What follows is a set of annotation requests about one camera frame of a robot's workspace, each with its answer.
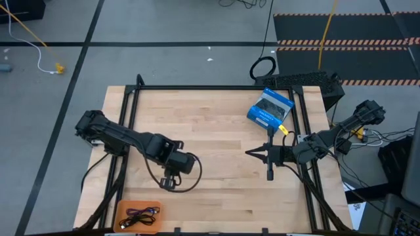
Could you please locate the black floor box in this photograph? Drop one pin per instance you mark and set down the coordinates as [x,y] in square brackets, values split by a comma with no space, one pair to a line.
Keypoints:
[19,10]

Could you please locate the black aluminium table frame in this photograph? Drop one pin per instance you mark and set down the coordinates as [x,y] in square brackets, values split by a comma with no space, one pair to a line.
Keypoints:
[213,87]

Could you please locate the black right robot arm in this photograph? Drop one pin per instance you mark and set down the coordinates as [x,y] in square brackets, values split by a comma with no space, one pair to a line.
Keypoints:
[338,131]

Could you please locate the black hazard-striped floor mat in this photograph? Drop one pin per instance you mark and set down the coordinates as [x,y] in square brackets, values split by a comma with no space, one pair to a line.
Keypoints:
[354,62]

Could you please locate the black equipment box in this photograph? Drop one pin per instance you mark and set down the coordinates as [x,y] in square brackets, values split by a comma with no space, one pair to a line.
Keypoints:
[393,164]

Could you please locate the orange plastic tray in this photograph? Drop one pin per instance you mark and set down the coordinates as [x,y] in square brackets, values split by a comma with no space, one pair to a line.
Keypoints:
[154,226]

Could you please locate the blue game controller box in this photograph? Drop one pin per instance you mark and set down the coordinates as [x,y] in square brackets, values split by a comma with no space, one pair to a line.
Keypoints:
[262,118]

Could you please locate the white paper sheet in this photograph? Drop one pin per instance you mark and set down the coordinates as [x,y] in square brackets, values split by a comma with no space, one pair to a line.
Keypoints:
[356,209]

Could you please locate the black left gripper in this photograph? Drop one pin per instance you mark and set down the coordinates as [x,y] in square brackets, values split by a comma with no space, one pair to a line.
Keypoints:
[170,179]

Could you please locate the small grey floor object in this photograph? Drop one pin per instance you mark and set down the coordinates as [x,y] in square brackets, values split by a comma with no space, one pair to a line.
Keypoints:
[5,67]

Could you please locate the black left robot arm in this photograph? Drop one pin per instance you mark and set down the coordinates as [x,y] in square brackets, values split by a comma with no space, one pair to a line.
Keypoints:
[131,141]

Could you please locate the black keyboard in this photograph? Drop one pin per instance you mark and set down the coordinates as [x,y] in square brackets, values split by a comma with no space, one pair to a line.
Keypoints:
[408,224]

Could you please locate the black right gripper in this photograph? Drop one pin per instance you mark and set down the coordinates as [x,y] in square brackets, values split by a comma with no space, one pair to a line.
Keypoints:
[279,154]

